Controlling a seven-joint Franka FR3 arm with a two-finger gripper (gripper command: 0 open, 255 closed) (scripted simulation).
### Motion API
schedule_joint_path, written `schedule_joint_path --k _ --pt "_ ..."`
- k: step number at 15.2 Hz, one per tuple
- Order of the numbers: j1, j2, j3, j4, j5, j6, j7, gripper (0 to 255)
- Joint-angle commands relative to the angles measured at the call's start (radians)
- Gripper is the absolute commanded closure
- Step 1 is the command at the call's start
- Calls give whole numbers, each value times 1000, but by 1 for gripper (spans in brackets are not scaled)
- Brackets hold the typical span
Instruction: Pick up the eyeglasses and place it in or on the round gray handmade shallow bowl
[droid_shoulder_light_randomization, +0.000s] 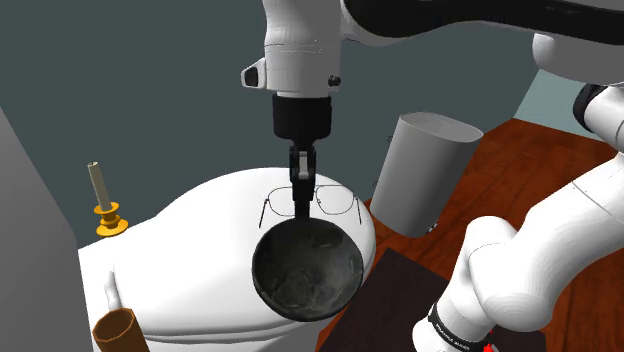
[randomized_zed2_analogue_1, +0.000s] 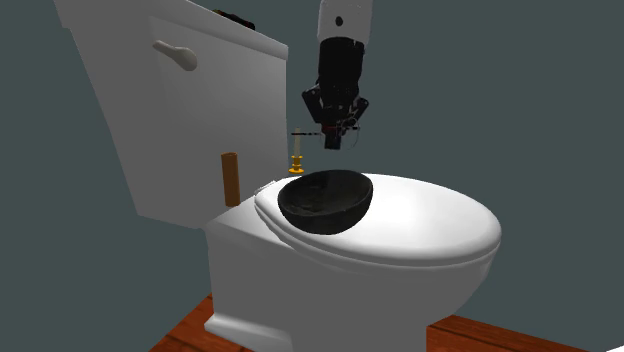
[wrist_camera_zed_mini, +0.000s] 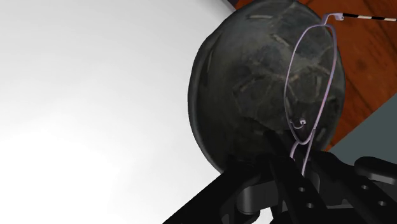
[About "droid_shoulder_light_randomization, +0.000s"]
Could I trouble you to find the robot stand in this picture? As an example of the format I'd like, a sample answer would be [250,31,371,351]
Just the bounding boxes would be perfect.
[315,246,548,352]

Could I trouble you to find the grey cylindrical bin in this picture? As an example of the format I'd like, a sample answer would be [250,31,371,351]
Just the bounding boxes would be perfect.
[368,111,484,239]

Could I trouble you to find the brown cup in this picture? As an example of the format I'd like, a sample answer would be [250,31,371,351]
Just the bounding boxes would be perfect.
[91,307,151,352]

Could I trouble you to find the white toilet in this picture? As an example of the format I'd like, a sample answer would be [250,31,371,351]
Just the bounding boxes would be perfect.
[77,167,378,352]

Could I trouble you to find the grey candle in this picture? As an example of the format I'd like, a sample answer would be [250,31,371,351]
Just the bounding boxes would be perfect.
[87,161,114,212]

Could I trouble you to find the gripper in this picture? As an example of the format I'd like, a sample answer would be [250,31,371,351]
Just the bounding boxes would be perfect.
[271,93,334,222]

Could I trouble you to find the dark grey bowl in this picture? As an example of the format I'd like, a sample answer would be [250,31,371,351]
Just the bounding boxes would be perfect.
[251,216,366,323]

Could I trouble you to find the yellow candle holder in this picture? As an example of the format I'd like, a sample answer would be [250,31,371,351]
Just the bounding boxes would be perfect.
[93,201,130,239]

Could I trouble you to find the thin wire-frame glasses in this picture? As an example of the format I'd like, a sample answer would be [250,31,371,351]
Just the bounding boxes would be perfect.
[257,184,363,230]

